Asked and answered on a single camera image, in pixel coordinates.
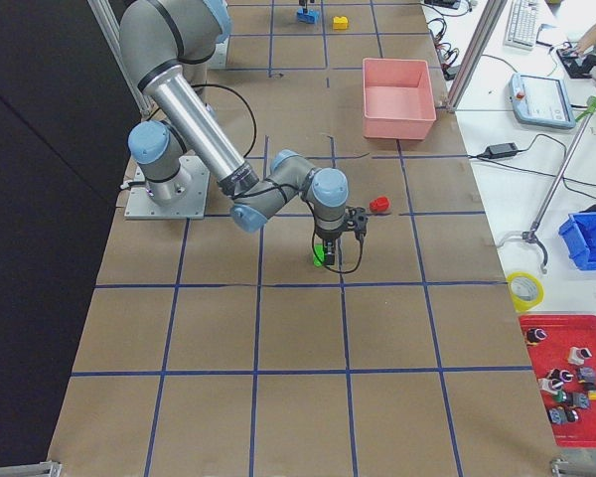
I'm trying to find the black braided cable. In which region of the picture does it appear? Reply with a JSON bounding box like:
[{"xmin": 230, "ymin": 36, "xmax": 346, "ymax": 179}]
[{"xmin": 309, "ymin": 233, "xmax": 367, "ymax": 275}]

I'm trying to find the pink plastic box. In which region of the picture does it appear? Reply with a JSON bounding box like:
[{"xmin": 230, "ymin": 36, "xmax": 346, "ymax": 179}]
[{"xmin": 363, "ymin": 58, "xmax": 436, "ymax": 140}]

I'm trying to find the white keyboard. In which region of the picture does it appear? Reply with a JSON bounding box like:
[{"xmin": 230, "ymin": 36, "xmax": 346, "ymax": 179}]
[{"xmin": 504, "ymin": 0, "xmax": 539, "ymax": 51}]

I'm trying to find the green toy block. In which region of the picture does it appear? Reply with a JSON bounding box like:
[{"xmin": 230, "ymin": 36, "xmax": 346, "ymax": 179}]
[{"xmin": 312, "ymin": 243, "xmax": 325, "ymax": 267}]

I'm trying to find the teach pendant tablet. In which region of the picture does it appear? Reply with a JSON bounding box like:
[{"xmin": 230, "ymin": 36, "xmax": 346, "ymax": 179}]
[{"xmin": 509, "ymin": 73, "xmax": 576, "ymax": 129}]

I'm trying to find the aluminium frame post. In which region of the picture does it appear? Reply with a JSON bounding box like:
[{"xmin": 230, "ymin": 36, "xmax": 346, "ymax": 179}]
[{"xmin": 445, "ymin": 0, "xmax": 507, "ymax": 112}]

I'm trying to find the blue storage bin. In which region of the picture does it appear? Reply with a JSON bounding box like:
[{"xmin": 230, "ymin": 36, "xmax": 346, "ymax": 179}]
[{"xmin": 558, "ymin": 205, "xmax": 596, "ymax": 271}]

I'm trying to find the black power adapter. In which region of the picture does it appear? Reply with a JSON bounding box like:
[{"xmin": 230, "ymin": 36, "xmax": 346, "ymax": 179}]
[{"xmin": 482, "ymin": 142, "xmax": 520, "ymax": 160}]

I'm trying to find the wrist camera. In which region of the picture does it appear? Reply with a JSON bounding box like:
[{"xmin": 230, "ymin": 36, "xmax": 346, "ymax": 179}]
[{"xmin": 344, "ymin": 207, "xmax": 369, "ymax": 243}]

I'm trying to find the yellow tape roll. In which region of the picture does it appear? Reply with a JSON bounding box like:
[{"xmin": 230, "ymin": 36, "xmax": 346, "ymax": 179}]
[{"xmin": 507, "ymin": 271, "xmax": 544, "ymax": 313}]

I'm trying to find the yellow toy block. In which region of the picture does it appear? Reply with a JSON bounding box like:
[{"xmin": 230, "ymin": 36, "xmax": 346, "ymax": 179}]
[{"xmin": 332, "ymin": 16, "xmax": 350, "ymax": 31}]

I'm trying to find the blue toy block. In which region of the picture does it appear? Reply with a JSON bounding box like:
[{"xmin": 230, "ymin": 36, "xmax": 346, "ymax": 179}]
[{"xmin": 296, "ymin": 9, "xmax": 320, "ymax": 24}]

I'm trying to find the red toy block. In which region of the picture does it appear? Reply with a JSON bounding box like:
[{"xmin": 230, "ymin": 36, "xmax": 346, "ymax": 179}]
[{"xmin": 369, "ymin": 196, "xmax": 390, "ymax": 214}]

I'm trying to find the long reach grabber tool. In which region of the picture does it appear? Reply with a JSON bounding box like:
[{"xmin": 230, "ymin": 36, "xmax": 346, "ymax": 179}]
[{"xmin": 496, "ymin": 96, "xmax": 596, "ymax": 274}]

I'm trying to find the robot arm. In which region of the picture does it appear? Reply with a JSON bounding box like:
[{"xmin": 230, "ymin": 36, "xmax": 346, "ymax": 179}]
[{"xmin": 119, "ymin": 1, "xmax": 366, "ymax": 269}]

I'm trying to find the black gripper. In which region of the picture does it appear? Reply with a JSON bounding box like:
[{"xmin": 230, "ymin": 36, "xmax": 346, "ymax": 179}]
[{"xmin": 315, "ymin": 226, "xmax": 343, "ymax": 266}]

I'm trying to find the red plastic tray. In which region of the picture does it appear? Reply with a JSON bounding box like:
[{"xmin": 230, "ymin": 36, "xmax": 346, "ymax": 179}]
[{"xmin": 520, "ymin": 314, "xmax": 596, "ymax": 447}]

